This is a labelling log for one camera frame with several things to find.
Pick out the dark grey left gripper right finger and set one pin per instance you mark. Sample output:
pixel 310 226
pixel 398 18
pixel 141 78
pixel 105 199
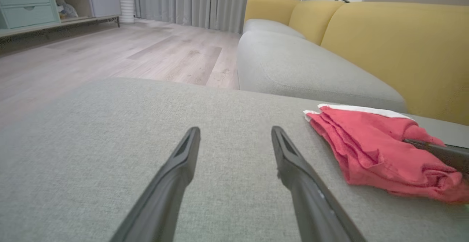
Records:
pixel 315 201

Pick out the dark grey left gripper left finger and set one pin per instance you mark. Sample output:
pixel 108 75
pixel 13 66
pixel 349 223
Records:
pixel 165 190

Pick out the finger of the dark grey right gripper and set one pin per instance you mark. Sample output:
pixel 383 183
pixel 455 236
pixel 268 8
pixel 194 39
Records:
pixel 447 152

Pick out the red jersey with number print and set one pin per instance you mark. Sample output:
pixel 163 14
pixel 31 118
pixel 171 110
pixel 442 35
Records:
pixel 403 189

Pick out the plain red garment white trim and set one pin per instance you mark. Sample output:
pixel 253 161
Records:
pixel 373 139

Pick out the yellow and grey sofa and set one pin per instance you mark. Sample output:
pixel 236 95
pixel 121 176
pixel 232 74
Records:
pixel 403 51

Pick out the potted tree in white pot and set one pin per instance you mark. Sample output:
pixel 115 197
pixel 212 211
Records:
pixel 127 11

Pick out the grey pleated curtain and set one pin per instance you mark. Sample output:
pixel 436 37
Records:
pixel 220 0

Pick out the clutter in cabinet shelf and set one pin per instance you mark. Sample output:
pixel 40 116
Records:
pixel 67 8

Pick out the long low TV cabinet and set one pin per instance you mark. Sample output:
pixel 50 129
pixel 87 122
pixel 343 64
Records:
pixel 25 14

